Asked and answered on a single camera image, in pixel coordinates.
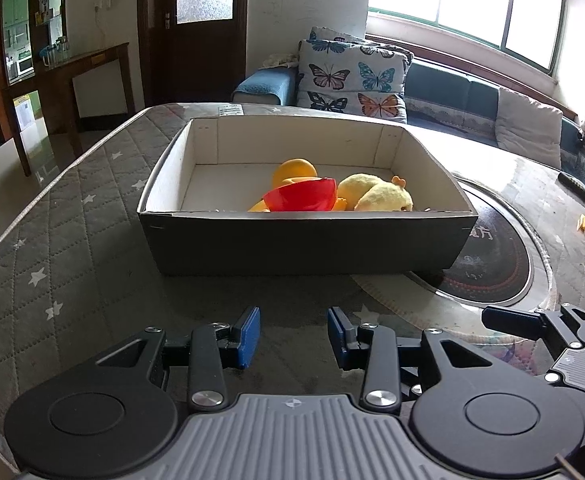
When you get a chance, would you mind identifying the yellow plush chick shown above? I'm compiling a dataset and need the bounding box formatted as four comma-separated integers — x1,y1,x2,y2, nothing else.
337,174,413,211

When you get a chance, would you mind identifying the round induction cooktop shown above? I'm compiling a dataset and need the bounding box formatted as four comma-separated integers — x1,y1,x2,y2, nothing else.
407,179,556,311

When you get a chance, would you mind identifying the small yellow toy piece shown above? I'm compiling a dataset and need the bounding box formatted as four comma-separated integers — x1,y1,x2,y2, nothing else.
577,214,585,232

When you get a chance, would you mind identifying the black remote control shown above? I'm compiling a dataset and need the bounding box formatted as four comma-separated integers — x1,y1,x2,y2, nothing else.
557,171,585,203

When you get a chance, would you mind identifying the grey cardboard box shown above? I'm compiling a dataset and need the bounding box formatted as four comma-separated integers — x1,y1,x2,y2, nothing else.
137,113,478,275

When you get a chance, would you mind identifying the grey star quilted table cover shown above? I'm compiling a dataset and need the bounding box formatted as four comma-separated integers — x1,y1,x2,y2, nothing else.
0,102,585,466

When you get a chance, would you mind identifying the grey sofa cushion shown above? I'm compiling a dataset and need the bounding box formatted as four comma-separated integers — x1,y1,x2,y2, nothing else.
494,88,563,169

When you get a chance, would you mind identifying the silver remote control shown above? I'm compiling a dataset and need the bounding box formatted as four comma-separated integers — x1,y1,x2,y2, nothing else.
218,103,244,116

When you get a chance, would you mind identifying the blue sofa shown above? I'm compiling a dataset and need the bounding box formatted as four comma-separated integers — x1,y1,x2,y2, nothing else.
233,61,585,188

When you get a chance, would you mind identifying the butterfly print cushion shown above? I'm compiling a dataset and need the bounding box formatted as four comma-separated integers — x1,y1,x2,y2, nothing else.
297,26,413,124

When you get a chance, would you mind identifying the wooden console table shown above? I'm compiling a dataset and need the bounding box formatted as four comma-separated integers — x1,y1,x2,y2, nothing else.
2,41,136,177

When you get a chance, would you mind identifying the dark wooden door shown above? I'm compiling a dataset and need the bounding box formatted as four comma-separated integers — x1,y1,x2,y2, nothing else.
137,0,248,106

